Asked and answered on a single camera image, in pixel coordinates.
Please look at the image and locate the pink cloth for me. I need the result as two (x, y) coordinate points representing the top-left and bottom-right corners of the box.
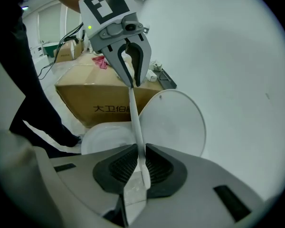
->
(92, 55), (109, 70)

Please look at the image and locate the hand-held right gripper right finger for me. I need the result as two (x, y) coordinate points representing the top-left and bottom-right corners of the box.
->
(129, 143), (274, 228)

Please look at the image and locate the black metal tray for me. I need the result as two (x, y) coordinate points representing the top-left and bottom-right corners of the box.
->
(156, 67), (178, 90)

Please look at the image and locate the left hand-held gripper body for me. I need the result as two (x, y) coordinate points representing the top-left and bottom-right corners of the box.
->
(78, 0), (150, 53)

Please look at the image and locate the small printed cardboard box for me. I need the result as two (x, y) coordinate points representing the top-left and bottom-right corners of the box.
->
(53, 41), (76, 64)

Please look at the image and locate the green tub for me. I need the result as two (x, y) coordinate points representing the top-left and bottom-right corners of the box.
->
(42, 42), (63, 57)

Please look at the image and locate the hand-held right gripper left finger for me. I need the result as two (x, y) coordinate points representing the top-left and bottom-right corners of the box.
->
(0, 129), (139, 228)

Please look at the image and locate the large brown cardboard box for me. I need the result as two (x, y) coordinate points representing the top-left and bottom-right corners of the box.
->
(55, 53), (166, 129)

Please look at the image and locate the white open toilet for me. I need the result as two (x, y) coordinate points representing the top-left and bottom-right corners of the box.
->
(80, 122), (139, 155)

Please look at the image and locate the small white box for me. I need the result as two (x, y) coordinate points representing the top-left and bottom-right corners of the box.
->
(145, 69), (159, 83)

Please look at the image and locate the person's dark clothing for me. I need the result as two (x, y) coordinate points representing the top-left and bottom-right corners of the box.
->
(0, 0), (83, 155)

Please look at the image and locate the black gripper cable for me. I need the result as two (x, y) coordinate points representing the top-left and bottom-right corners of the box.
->
(37, 22), (84, 80)

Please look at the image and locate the white toilet seat lid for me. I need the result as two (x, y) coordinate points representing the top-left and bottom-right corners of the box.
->
(138, 89), (207, 158)

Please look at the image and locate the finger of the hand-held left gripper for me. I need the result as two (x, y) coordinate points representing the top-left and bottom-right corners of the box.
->
(125, 33), (152, 87)
(101, 38), (134, 89)

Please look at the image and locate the plain cardboard box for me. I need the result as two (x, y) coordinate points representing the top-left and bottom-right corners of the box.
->
(73, 40), (85, 59)

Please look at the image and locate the white strip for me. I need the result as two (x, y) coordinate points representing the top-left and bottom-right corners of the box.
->
(129, 86), (152, 190)

